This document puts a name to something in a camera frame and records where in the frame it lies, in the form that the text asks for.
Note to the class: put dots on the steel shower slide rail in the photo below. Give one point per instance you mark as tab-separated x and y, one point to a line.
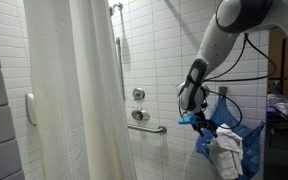
122	83

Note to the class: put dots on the white shower curtain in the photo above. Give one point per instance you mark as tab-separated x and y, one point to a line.
77	100

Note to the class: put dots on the oval chrome shower valve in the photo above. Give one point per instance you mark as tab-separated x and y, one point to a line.
140	115

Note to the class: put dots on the blue plastic bag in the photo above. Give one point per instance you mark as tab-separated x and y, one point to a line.
250	146

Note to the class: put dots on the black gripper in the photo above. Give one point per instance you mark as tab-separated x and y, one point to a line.
202	120

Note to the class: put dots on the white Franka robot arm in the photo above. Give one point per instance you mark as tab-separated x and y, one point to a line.
217	43

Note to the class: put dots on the white towel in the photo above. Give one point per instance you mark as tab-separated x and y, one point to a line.
225	153

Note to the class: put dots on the round chrome shower valve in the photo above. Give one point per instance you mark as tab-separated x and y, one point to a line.
138	94

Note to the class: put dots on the short vertical steel grab bar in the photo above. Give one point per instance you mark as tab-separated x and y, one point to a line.
118	53

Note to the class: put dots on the long bent steel grab bar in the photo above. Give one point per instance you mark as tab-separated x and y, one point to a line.
145	129

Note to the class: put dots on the steel wall hook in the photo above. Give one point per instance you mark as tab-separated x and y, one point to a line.
223	90

